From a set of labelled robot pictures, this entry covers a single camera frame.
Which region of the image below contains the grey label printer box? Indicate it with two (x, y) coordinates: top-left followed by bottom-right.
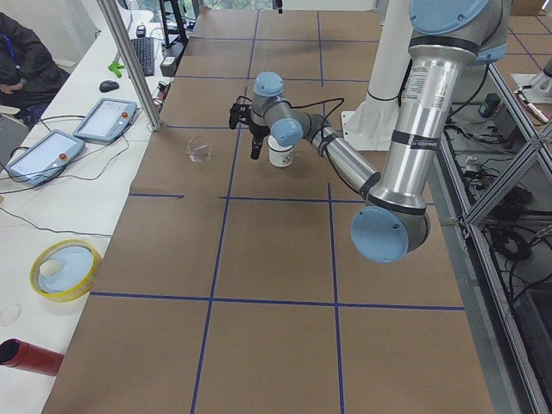
(160, 56), (178, 78)

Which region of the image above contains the teach pendant tablet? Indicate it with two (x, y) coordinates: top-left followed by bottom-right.
(6, 129), (85, 187)
(72, 97), (137, 143)

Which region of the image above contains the clear petri dish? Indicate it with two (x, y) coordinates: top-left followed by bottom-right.
(0, 303), (22, 327)

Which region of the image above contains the near teach pendant tablet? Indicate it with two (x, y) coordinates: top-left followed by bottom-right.
(6, 129), (85, 187)

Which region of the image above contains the aluminium frame post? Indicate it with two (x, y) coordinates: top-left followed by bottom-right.
(97, 0), (162, 131)

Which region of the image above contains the green plastic clip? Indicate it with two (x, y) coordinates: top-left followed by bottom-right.
(108, 60), (125, 78)

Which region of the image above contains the red cylinder tube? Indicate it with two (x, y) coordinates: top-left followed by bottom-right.
(1, 338), (64, 376)

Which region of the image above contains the white enamel mug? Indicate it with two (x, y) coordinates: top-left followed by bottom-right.
(267, 135), (295, 168)

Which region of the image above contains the far teach pendant tablet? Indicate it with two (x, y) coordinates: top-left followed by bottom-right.
(72, 97), (137, 143)

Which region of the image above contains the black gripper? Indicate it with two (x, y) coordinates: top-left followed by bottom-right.
(248, 112), (270, 160)

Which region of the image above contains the black computer mouse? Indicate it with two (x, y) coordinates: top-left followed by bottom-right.
(98, 80), (120, 93)

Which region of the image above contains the person in black jacket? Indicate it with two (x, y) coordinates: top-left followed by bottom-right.
(1, 14), (70, 129)

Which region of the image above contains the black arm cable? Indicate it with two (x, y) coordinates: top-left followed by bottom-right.
(275, 97), (346, 147)

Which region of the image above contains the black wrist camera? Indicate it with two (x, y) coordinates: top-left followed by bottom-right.
(229, 103), (251, 129)

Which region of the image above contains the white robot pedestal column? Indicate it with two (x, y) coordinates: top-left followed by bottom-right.
(342, 0), (412, 151)

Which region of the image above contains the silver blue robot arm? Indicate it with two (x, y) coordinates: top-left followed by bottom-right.
(229, 1), (511, 263)

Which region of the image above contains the black keyboard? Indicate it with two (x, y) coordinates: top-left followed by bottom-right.
(130, 37), (156, 77)

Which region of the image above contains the yellow rimmed blue bowl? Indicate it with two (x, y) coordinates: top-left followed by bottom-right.
(29, 239), (102, 303)

